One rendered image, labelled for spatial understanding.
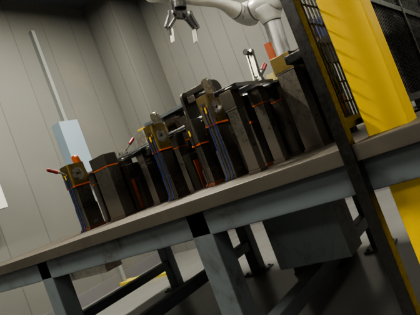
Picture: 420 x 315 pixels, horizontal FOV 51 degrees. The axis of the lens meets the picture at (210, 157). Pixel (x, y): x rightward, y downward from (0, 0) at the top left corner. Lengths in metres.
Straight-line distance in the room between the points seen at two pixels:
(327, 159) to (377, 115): 0.17
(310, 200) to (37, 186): 3.56
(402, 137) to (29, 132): 3.96
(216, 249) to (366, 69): 0.65
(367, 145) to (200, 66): 4.32
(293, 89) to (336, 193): 0.59
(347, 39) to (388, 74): 0.13
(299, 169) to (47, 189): 3.61
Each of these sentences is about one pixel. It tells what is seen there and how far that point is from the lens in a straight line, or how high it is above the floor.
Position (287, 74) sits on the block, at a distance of 1.61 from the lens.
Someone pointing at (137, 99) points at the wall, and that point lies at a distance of 5.23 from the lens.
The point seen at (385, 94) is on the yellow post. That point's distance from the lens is 1.13.
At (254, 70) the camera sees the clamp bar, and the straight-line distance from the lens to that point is 2.04.
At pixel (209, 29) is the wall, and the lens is 5.20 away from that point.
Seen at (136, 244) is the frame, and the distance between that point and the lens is 1.54.
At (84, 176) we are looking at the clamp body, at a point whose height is 0.98.
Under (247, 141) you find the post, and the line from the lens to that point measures 1.44.
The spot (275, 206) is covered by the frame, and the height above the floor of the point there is 0.61.
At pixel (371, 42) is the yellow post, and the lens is 1.14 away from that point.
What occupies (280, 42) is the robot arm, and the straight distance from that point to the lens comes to 2.62.
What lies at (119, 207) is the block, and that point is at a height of 0.76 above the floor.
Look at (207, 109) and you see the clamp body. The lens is 1.70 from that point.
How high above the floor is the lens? 0.76
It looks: 2 degrees up
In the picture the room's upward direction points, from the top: 21 degrees counter-clockwise
